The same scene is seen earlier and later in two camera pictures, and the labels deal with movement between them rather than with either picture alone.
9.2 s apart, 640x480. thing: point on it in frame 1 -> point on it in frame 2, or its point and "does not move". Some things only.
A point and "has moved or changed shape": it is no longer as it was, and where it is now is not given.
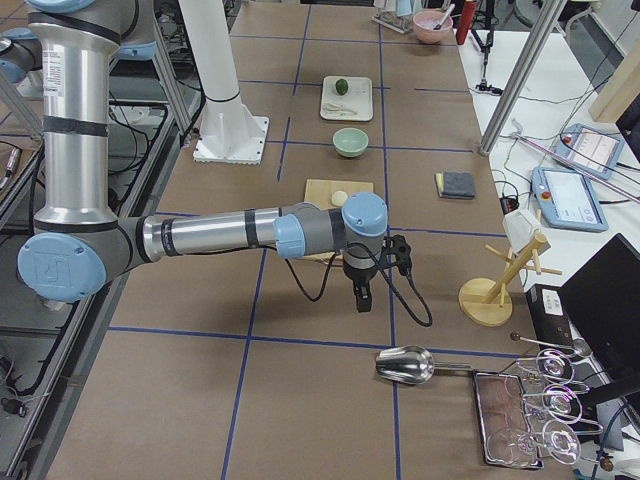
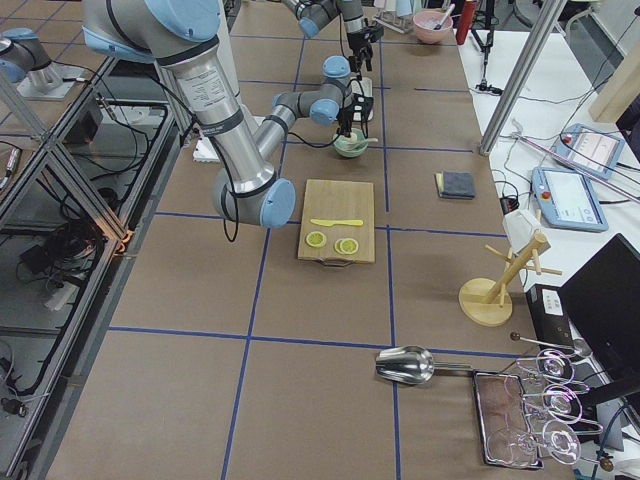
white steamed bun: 339,198 -> 357,135
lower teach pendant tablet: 567,201 does not move
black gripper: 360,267 -> 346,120
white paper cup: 519,226 does not move
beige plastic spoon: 335,110 has moved or changed shape
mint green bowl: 350,142 does not move
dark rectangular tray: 508,432 does not move
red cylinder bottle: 465,21 does not move
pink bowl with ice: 424,23 does not move
